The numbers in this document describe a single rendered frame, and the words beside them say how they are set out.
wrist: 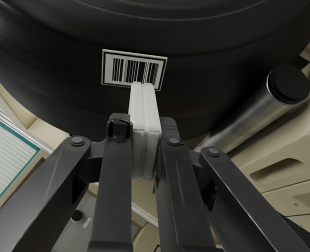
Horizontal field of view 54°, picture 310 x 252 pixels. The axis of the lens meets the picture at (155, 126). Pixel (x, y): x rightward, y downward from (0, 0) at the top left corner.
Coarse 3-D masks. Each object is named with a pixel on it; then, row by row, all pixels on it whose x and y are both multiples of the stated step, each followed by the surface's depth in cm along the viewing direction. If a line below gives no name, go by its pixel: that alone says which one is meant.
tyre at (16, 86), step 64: (0, 0) 29; (64, 0) 29; (128, 0) 29; (192, 0) 31; (256, 0) 32; (0, 64) 34; (64, 64) 30; (192, 64) 31; (256, 64) 33; (64, 128) 46; (192, 128) 44
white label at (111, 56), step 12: (108, 60) 28; (120, 60) 28; (132, 60) 28; (144, 60) 28; (156, 60) 28; (108, 72) 29; (120, 72) 29; (132, 72) 29; (144, 72) 29; (156, 72) 29; (108, 84) 30; (120, 84) 30; (156, 84) 30
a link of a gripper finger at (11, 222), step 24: (72, 144) 13; (48, 168) 11; (72, 168) 12; (24, 192) 10; (48, 192) 10; (72, 192) 13; (0, 216) 9; (24, 216) 9; (48, 216) 10; (0, 240) 8; (24, 240) 9; (48, 240) 11
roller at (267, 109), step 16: (272, 80) 32; (288, 80) 31; (304, 80) 32; (256, 96) 34; (272, 96) 32; (288, 96) 31; (304, 96) 31; (240, 112) 38; (256, 112) 35; (272, 112) 34; (224, 128) 44; (240, 128) 40; (256, 128) 38; (208, 144) 51; (224, 144) 46
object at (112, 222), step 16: (112, 128) 14; (128, 128) 14; (112, 144) 14; (128, 144) 14; (112, 160) 12; (128, 160) 13; (112, 176) 12; (128, 176) 12; (112, 192) 11; (128, 192) 11; (96, 208) 10; (112, 208) 10; (128, 208) 10; (96, 224) 9; (112, 224) 9; (128, 224) 10; (96, 240) 9; (112, 240) 9; (128, 240) 9
